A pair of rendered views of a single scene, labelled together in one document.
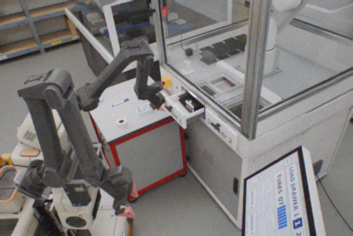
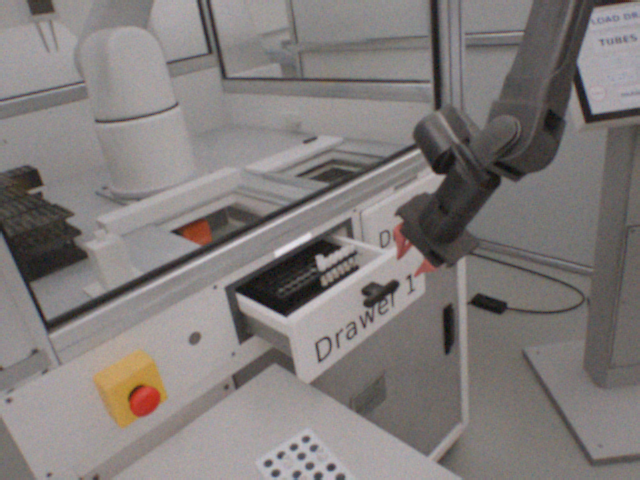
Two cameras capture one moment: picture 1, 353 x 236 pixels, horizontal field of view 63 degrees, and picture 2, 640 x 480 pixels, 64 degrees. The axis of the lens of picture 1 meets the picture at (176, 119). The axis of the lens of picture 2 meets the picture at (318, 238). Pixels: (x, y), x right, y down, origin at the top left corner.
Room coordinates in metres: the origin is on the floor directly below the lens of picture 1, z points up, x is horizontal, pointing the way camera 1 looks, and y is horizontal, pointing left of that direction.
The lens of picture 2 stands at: (1.70, 0.65, 1.32)
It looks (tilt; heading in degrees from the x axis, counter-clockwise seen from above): 26 degrees down; 256
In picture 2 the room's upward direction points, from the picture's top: 9 degrees counter-clockwise
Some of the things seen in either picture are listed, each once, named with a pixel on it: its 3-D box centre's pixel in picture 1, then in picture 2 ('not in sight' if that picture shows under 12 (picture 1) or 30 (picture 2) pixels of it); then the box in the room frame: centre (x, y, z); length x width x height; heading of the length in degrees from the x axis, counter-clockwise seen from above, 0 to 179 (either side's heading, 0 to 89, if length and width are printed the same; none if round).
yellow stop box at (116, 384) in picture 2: (166, 81); (132, 388); (1.83, 0.05, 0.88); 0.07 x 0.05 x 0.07; 26
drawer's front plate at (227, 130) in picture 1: (220, 128); (411, 211); (1.26, -0.25, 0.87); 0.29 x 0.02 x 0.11; 26
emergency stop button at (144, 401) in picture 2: not in sight; (143, 399); (1.82, 0.08, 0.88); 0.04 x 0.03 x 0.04; 26
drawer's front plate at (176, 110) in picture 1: (173, 110); (364, 303); (1.48, 0.01, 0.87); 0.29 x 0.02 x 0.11; 26
